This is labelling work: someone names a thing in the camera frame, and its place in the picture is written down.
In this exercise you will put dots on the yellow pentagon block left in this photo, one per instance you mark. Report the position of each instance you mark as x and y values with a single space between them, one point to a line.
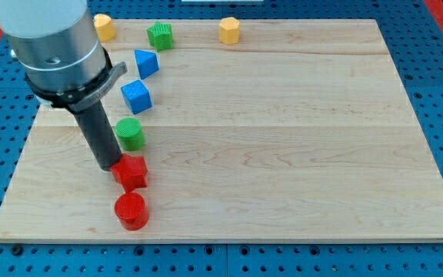
104 27

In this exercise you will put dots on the blue triangular prism block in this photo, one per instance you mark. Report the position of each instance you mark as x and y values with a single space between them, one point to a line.
147 63

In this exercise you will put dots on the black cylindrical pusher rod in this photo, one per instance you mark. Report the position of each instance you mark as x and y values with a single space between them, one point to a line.
98 133

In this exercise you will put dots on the black clamp ring mount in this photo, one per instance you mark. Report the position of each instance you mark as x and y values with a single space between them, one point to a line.
83 97

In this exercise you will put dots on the red star block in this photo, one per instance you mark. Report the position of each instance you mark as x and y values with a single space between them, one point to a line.
130 172

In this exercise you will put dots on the green cylinder block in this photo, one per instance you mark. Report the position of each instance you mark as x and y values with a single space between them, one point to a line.
130 134

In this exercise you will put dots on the wooden board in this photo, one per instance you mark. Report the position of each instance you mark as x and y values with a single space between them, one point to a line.
301 133

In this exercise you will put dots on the red cylinder block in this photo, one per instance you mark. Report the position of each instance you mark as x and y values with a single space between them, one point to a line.
131 210

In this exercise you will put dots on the green star block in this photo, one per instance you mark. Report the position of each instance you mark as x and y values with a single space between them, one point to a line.
160 36

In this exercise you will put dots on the blue cube block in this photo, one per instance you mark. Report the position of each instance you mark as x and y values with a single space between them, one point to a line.
137 96

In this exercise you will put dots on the yellow hexagon block right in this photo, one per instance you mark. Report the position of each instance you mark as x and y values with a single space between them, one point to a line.
229 31

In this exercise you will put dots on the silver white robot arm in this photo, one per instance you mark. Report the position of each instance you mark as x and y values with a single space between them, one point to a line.
65 64

